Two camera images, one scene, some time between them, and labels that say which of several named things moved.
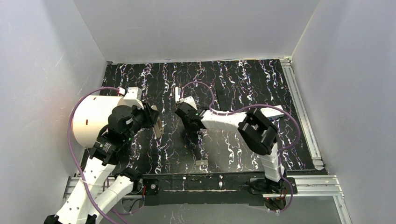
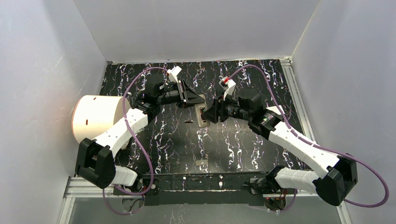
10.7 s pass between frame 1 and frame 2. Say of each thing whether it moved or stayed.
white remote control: moved
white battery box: stayed
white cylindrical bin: stayed
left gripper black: moved
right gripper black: moved
